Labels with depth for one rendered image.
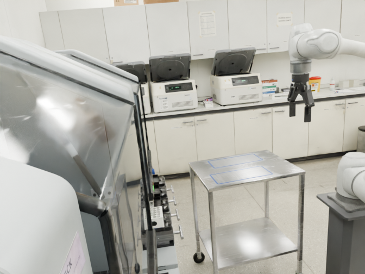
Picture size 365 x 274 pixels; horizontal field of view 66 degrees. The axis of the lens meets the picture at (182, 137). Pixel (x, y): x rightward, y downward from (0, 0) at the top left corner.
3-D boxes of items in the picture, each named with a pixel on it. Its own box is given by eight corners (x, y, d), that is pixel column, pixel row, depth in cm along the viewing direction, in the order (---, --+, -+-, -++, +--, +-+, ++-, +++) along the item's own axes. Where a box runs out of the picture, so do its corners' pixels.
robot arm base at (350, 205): (351, 189, 163) (351, 180, 161) (382, 207, 141) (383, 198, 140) (321, 193, 161) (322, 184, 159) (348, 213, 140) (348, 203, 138)
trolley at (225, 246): (212, 311, 173) (202, 190, 152) (193, 261, 217) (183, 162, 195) (307, 284, 186) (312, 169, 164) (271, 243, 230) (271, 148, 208)
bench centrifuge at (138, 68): (105, 119, 340) (96, 64, 323) (113, 111, 399) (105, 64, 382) (151, 114, 343) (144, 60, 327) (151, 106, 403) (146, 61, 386)
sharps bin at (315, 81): (312, 93, 395) (312, 77, 389) (304, 92, 411) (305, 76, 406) (323, 91, 396) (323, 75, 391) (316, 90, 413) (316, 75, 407)
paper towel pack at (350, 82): (342, 87, 417) (343, 81, 414) (338, 87, 427) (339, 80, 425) (359, 86, 418) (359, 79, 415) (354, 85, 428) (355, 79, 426)
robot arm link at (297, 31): (284, 61, 131) (295, 61, 119) (284, 25, 127) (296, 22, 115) (307, 58, 131) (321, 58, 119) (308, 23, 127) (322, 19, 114)
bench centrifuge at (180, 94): (154, 114, 345) (147, 56, 326) (152, 106, 404) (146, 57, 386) (199, 109, 351) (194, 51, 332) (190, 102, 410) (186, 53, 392)
